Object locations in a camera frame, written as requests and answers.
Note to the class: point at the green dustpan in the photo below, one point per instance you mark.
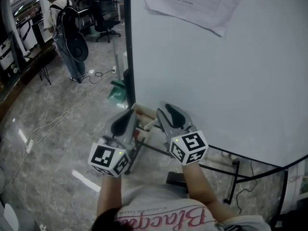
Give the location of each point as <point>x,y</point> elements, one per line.
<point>116,93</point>

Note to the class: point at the person's left forearm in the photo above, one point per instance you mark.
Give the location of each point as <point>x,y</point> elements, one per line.
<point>109,196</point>

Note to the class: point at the person's white printed t-shirt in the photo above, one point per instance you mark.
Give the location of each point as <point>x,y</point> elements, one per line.
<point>168,206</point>

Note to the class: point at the person's right forearm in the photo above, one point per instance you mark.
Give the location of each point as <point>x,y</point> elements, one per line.
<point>199,186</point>

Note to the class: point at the wooden desk with hairpin legs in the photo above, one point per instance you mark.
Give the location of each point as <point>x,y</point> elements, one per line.
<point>38,54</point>

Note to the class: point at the white appliance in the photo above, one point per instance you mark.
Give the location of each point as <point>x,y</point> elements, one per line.
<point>6,54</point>

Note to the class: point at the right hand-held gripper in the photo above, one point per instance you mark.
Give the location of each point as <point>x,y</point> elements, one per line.
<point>190,145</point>

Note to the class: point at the cream box with red dot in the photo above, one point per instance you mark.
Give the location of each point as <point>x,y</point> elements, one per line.
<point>142,109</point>

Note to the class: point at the white partition board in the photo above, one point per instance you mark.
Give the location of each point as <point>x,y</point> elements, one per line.
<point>240,80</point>

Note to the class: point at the white paper sheet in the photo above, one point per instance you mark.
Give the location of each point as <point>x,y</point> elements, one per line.
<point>192,3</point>

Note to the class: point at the white plastic test stick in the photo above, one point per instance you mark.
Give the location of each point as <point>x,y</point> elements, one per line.
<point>150,124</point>

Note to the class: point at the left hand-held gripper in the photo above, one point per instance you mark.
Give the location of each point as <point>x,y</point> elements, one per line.
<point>103,156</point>

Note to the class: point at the black office chair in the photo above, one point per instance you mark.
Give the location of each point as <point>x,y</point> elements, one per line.
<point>103,23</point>

